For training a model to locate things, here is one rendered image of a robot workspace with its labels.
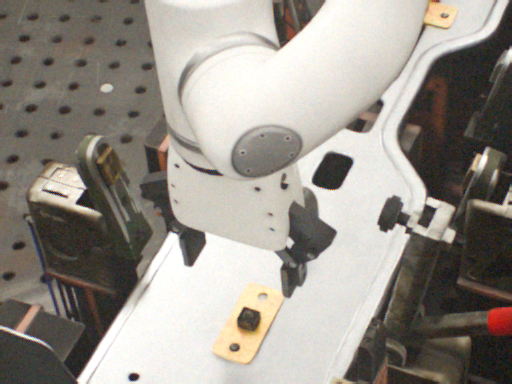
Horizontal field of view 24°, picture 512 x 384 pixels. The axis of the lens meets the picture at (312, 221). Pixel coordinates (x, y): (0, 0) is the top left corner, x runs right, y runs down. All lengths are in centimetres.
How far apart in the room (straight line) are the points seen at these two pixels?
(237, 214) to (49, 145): 80
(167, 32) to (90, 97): 97
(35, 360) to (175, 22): 23
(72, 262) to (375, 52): 54
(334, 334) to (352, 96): 37
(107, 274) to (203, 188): 30
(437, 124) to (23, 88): 64
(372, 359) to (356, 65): 21
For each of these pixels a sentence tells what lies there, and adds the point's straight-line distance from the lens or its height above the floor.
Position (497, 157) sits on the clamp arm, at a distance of 106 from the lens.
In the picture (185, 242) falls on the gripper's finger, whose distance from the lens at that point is 99.
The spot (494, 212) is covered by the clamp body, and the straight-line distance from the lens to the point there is 107.
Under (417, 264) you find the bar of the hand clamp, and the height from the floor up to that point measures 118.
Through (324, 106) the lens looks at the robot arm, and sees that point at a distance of 74.
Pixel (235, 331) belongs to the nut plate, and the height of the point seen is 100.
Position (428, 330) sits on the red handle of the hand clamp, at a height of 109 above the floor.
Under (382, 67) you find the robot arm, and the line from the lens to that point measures 75.
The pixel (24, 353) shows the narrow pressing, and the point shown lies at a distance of 69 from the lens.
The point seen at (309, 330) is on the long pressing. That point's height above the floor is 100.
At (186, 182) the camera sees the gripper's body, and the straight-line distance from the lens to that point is 92.
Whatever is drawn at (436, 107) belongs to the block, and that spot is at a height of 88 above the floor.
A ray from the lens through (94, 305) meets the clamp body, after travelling 125.
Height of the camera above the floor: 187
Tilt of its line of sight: 49 degrees down
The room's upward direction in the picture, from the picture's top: 2 degrees counter-clockwise
